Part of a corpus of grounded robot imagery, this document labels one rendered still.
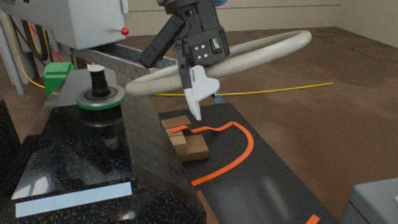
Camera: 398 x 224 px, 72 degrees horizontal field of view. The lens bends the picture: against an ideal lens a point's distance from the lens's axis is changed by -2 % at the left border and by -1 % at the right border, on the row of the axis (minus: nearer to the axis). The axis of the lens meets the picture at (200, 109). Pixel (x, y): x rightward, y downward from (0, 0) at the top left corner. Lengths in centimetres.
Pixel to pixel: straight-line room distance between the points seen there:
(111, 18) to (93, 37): 10
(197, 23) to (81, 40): 70
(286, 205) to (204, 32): 166
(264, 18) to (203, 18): 622
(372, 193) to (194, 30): 72
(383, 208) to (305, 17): 643
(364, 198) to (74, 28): 109
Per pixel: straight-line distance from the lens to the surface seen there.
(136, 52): 109
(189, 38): 48
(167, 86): 53
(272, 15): 677
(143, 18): 612
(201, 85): 46
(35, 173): 104
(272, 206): 198
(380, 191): 100
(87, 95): 135
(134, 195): 92
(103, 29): 117
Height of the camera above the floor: 145
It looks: 29 degrees down
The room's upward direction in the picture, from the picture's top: straight up
